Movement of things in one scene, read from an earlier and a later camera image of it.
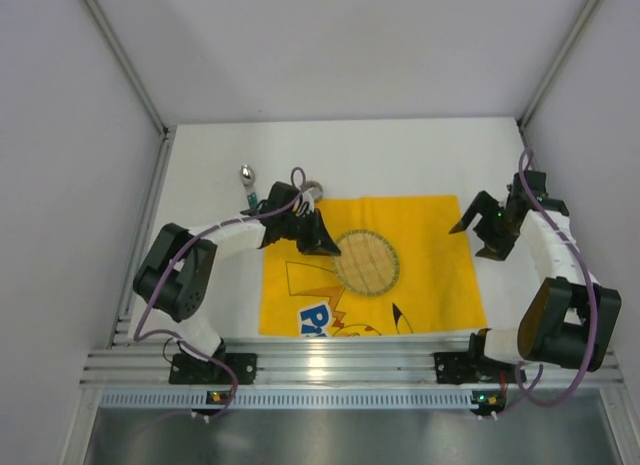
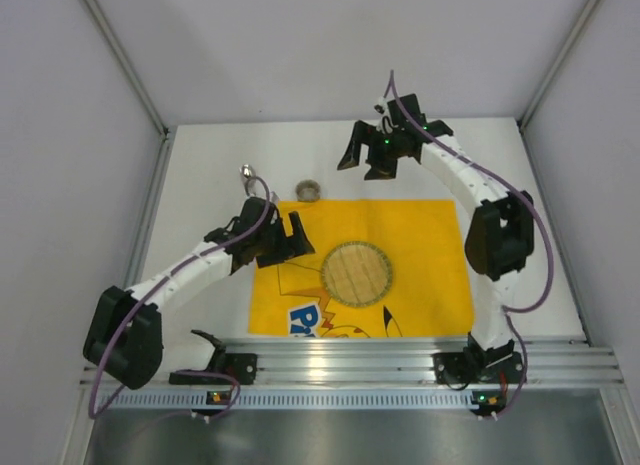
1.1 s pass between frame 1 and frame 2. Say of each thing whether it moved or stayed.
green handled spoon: stayed
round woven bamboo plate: moved
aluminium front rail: stayed
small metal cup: stayed
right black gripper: moved
